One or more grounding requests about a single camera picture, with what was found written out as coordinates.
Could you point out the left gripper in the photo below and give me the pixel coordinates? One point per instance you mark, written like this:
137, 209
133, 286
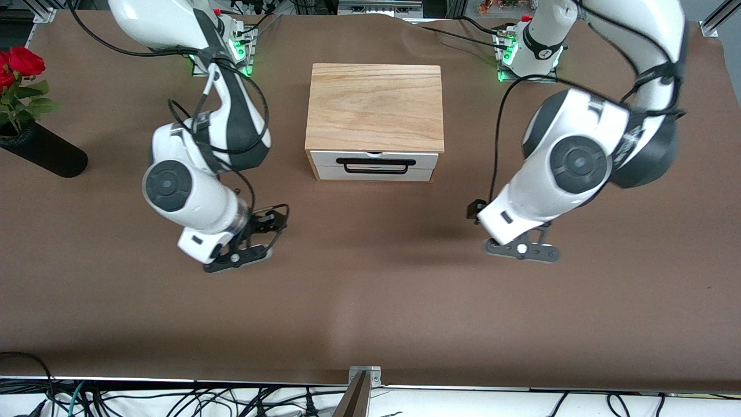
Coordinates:
472, 209

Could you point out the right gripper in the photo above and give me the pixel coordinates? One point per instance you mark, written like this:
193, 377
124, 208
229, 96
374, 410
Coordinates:
259, 220

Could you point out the wooden drawer with white front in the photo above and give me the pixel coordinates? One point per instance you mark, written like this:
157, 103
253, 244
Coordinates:
324, 159

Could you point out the black frame stand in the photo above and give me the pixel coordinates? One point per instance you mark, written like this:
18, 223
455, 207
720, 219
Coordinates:
376, 172

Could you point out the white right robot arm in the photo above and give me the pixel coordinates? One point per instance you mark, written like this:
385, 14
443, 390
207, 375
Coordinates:
202, 202

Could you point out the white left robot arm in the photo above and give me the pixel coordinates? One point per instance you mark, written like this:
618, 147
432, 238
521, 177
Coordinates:
590, 121

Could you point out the wooden drawer cabinet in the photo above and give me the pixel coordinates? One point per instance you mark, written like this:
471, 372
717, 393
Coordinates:
373, 107

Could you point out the dark slanted stand bar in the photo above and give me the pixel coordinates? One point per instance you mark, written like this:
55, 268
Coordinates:
354, 402

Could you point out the black ribbed vase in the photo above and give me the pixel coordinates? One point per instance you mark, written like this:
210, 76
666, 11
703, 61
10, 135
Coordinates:
55, 159

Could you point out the red rose bouquet with leaves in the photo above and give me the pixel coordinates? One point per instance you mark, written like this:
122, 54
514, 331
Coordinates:
26, 61

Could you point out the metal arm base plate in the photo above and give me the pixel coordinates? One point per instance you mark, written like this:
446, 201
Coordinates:
250, 55
502, 74

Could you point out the small metal edge bracket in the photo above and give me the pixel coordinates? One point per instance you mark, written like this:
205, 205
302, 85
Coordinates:
375, 376

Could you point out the grey network switch box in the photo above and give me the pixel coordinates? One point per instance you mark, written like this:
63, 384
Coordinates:
376, 7

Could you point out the aluminium corner bracket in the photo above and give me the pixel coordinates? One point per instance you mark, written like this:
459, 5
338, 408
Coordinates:
709, 28
45, 15

